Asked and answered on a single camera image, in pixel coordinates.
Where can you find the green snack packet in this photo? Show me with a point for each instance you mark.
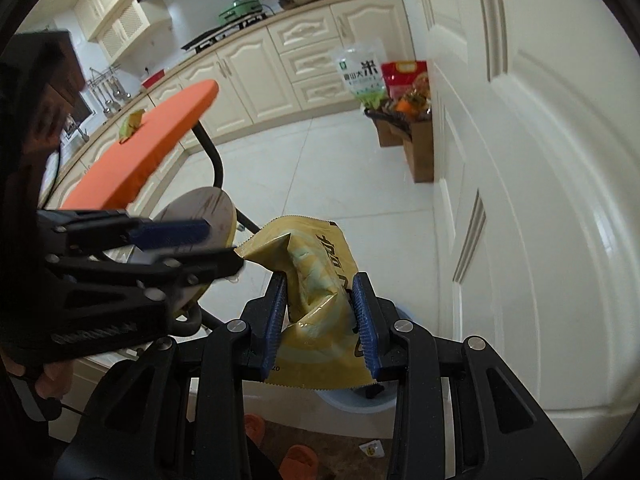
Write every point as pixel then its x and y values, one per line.
pixel 131 125

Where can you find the orange slipper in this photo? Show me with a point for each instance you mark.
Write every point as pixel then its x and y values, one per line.
pixel 299 462

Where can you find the large brown cardboard box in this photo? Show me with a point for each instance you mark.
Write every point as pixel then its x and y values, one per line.
pixel 420 152

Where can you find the brown floor mat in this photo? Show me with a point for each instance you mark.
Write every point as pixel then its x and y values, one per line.
pixel 340 440

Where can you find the cream lattice-door wall cabinet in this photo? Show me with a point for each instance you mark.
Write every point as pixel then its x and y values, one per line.
pixel 130 30

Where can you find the white green rice bag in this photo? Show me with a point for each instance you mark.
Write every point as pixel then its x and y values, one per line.
pixel 360 72

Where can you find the round table with black legs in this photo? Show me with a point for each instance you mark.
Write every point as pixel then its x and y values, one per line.
pixel 210 210

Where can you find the cream base cabinets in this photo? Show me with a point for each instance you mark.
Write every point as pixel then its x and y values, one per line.
pixel 240 75

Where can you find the small brown cardboard box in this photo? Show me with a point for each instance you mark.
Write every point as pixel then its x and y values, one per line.
pixel 390 132

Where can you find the red basin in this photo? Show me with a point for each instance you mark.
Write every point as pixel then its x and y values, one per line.
pixel 152 80

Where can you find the metal faucet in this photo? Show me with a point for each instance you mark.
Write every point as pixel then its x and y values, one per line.
pixel 80 132

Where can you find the small white yellow wrapper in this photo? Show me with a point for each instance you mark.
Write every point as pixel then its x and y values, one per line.
pixel 372 449

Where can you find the yellow cooking oil bottle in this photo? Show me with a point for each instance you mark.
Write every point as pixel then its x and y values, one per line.
pixel 412 105

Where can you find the black gas stove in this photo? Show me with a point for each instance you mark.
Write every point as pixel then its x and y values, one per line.
pixel 225 32

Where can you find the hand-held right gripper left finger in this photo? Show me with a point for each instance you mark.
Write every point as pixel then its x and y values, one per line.
pixel 274 330

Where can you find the person's left hand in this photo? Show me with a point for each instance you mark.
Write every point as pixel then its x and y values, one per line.
pixel 52 380

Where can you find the white panelled door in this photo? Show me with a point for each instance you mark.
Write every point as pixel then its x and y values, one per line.
pixel 525 160

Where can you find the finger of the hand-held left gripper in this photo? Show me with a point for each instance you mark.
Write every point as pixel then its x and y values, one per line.
pixel 210 264
pixel 170 234

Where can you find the rack of hanging utensils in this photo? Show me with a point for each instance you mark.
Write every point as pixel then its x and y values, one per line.
pixel 107 100

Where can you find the round orange table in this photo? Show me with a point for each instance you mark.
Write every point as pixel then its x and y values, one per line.
pixel 150 145

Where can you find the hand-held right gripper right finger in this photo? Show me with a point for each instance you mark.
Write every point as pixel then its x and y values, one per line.
pixel 365 325

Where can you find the yellow snack packet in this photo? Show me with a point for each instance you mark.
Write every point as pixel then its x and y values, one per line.
pixel 310 260

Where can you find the green electric pot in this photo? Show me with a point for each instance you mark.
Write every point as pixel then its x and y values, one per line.
pixel 239 10

